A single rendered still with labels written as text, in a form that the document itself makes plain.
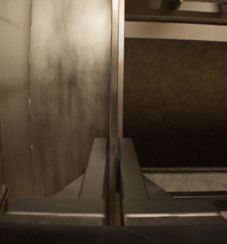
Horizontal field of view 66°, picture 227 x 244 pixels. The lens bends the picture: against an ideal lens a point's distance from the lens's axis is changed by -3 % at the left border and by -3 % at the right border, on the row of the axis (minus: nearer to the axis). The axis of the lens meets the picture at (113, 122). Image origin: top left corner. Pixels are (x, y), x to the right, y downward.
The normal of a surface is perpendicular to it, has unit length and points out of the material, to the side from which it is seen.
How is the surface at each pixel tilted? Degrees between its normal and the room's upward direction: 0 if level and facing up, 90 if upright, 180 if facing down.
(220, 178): 69
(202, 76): 16
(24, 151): 90
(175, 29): 0
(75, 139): 7
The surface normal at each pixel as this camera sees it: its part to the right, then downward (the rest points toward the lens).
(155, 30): 0.00, 0.26
